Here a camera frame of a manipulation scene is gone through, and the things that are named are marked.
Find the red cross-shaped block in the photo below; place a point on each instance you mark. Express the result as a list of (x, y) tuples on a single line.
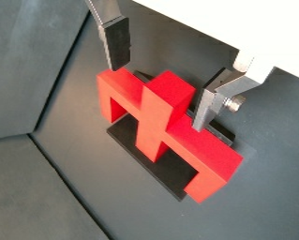
[(158, 104)]

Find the black angle bracket holder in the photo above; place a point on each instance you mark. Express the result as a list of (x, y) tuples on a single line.
[(170, 169)]

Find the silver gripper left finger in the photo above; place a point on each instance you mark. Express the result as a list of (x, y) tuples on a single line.
[(114, 31)]

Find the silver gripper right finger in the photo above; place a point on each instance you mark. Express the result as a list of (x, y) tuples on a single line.
[(222, 93)]

